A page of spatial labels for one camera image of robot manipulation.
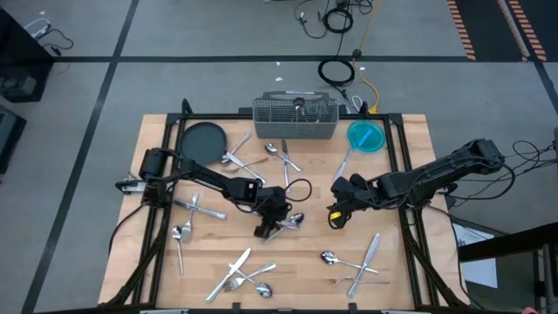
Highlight black floor mat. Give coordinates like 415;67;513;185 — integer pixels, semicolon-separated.
453;0;558;62

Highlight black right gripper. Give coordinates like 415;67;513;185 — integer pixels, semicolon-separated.
327;173;384;213

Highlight large coiled black cable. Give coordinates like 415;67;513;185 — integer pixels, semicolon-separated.
316;58;357;87

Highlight grey plastic cutlery basket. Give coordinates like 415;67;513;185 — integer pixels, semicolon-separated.
252;90;340;140

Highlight black cable white plug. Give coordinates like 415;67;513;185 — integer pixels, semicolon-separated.
294;0;328;40

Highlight orange striped tape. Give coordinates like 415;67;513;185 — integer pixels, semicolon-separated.
496;0;548;62
446;0;477;62

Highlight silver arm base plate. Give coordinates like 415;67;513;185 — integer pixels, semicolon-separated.
115;178;147;195

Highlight black desk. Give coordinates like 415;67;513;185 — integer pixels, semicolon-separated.
457;221;558;314

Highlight yellow cable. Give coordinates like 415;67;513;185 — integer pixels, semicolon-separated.
351;0;381;114

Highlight black cabinet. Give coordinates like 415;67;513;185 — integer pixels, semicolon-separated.
0;8;56;104

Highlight small coiled black cable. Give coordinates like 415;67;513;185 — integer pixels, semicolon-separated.
322;7;354;34

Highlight black box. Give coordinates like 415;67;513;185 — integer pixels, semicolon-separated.
0;104;27;174

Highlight white paper sheet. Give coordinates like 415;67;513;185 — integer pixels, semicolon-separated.
453;222;499;290

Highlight black round plate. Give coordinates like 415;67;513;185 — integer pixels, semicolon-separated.
178;121;228;167

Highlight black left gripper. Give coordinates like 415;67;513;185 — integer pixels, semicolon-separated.
254;186;292;240

